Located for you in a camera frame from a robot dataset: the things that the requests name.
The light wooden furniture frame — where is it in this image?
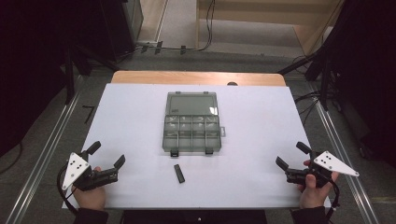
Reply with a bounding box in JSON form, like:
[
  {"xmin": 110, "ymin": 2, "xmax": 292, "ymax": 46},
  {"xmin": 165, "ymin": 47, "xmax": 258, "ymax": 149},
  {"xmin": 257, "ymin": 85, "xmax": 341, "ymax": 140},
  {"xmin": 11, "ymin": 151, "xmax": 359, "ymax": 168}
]
[{"xmin": 195, "ymin": 0, "xmax": 345, "ymax": 56}]

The clear grey compartment organizer box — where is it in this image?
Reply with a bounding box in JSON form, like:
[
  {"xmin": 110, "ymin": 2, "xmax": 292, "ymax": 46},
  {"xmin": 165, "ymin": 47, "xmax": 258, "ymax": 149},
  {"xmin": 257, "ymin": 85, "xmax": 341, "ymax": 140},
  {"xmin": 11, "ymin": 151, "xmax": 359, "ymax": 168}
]
[{"xmin": 162, "ymin": 91, "xmax": 226, "ymax": 158}]

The black metal stand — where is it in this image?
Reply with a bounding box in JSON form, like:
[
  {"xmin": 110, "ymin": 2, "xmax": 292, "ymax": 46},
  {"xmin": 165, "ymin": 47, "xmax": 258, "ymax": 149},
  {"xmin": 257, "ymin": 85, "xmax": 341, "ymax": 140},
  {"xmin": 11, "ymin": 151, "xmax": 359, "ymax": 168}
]
[
  {"xmin": 60, "ymin": 40, "xmax": 120, "ymax": 105},
  {"xmin": 277, "ymin": 46, "xmax": 344, "ymax": 111}
]

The small black rectangular bar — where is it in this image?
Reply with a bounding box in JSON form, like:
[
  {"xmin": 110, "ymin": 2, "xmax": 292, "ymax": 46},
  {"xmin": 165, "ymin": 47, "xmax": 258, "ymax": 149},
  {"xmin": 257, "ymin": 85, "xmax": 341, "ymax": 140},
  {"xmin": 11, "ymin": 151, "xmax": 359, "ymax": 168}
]
[{"xmin": 173, "ymin": 163, "xmax": 186, "ymax": 184}]

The thin black floor cable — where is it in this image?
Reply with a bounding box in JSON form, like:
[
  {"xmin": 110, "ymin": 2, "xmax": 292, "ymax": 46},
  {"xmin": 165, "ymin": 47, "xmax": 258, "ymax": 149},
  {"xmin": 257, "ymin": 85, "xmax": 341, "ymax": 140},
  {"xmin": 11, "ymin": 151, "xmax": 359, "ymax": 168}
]
[{"xmin": 0, "ymin": 141, "xmax": 23, "ymax": 175}]

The black hanging floor cable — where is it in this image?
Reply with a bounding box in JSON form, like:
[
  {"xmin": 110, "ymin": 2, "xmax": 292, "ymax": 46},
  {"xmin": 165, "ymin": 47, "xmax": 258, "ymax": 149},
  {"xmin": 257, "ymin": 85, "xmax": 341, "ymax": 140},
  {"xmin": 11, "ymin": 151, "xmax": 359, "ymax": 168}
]
[{"xmin": 136, "ymin": 0, "xmax": 217, "ymax": 54}]

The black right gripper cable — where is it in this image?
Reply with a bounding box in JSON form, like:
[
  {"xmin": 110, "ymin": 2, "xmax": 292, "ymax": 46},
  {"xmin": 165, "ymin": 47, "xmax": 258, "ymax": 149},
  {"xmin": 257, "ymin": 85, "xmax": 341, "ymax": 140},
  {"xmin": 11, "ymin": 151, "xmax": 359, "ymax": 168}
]
[{"xmin": 323, "ymin": 174, "xmax": 341, "ymax": 220}]

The aluminium floor rail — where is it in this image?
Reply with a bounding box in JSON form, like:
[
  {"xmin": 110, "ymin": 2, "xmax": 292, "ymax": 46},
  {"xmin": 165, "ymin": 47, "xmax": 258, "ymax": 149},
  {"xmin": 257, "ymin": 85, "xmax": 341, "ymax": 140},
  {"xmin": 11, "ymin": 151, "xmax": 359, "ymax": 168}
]
[
  {"xmin": 306, "ymin": 81, "xmax": 381, "ymax": 224},
  {"xmin": 4, "ymin": 76, "xmax": 84, "ymax": 224}
]

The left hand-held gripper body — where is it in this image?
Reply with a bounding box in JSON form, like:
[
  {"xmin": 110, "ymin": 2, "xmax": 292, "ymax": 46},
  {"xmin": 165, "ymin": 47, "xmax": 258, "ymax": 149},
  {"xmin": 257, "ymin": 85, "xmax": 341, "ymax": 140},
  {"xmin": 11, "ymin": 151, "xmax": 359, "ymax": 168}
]
[{"xmin": 61, "ymin": 150, "xmax": 120, "ymax": 192}]

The black floor cables bundle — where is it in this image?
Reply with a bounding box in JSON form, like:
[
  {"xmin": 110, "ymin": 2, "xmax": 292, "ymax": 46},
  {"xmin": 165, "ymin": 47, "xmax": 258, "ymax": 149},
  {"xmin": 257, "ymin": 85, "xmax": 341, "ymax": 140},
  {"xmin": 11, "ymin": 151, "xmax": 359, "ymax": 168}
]
[{"xmin": 292, "ymin": 55, "xmax": 340, "ymax": 125}]

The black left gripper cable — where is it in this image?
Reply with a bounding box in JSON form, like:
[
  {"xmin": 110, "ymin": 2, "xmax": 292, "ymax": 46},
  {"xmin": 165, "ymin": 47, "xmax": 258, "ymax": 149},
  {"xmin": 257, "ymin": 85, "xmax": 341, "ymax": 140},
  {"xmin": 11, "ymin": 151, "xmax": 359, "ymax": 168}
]
[{"xmin": 56, "ymin": 164, "xmax": 78, "ymax": 216}]

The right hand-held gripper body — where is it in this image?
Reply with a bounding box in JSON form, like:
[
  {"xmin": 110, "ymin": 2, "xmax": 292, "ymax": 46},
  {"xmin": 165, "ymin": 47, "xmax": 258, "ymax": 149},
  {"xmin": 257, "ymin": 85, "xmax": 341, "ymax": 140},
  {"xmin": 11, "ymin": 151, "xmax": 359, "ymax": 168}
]
[{"xmin": 284, "ymin": 150, "xmax": 361, "ymax": 189}]

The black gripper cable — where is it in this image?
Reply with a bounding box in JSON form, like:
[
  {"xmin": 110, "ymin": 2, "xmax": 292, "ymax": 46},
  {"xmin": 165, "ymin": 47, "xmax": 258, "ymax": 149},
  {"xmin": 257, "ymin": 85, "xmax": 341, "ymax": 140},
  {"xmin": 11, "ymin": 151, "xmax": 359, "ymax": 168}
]
[
  {"xmin": 323, "ymin": 174, "xmax": 341, "ymax": 220},
  {"xmin": 56, "ymin": 164, "xmax": 78, "ymax": 216}
]

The person's left hand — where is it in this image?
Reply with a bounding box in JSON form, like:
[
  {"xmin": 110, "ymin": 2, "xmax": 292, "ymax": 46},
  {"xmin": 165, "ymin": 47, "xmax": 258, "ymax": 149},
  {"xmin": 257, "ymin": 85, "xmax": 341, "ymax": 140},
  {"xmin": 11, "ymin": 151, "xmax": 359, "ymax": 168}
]
[{"xmin": 70, "ymin": 166, "xmax": 107, "ymax": 211}]

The black cabinet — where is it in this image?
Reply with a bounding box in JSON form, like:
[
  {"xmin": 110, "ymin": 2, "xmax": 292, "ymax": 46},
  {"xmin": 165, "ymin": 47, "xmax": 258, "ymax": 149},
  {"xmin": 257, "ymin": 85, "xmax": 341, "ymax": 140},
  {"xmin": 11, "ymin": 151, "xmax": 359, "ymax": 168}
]
[{"xmin": 78, "ymin": 0, "xmax": 145, "ymax": 62}]

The person's right hand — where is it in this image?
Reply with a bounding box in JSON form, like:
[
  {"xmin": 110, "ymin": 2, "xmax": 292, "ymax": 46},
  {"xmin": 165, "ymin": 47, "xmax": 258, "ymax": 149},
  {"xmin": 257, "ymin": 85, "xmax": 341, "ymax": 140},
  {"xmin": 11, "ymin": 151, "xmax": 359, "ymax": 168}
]
[{"xmin": 297, "ymin": 160, "xmax": 340, "ymax": 209}]

